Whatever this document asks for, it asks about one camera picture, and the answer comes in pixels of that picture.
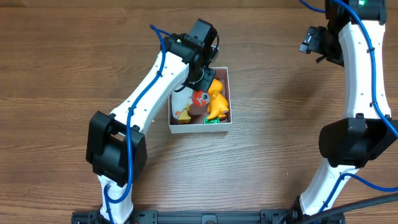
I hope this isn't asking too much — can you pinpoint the thick black cable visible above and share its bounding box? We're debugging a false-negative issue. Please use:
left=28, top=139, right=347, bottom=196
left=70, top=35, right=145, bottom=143
left=298, top=192, right=398, bottom=224

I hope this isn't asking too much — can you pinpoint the orange dinosaur toy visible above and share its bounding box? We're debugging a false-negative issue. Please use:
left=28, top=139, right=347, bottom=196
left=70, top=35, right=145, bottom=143
left=207, top=79, right=229, bottom=121

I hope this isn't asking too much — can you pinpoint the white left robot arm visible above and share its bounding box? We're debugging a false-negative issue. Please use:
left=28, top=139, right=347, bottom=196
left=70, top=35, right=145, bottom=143
left=86, top=33, right=220, bottom=223

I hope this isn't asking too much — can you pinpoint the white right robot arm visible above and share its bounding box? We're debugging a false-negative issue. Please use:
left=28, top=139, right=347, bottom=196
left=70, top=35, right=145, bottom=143
left=298, top=0, right=397, bottom=217

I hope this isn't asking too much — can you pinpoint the red round robot toy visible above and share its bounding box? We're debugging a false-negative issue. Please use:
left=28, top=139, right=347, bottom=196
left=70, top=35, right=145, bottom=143
left=192, top=91, right=210, bottom=108

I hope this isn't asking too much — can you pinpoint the white box with pink interior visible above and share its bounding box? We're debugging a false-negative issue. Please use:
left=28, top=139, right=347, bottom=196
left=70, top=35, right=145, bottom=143
left=169, top=67, right=232, bottom=134

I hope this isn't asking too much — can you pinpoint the white chicken toy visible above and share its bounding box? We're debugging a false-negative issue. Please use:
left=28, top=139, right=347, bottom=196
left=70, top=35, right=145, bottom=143
left=171, top=88, right=193, bottom=124

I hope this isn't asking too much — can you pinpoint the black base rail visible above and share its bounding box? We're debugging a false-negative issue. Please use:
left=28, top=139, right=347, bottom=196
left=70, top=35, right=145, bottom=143
left=71, top=209, right=346, bottom=224

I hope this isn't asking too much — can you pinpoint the green round disc toy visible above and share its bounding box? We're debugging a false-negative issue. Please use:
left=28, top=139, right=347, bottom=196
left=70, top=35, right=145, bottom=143
left=203, top=115, right=220, bottom=124

